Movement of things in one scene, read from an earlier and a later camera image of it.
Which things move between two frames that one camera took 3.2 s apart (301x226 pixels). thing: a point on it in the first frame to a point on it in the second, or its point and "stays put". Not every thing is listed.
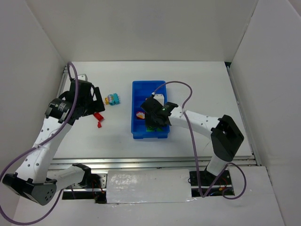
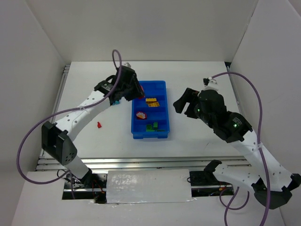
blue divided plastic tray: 142,90 stays put
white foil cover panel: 139,186 stays put
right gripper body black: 152,115 to 190,103
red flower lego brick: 140,115 stays put
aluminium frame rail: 102,165 stays put
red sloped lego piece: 98,116 to 143,96
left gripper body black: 94,101 to 131,85
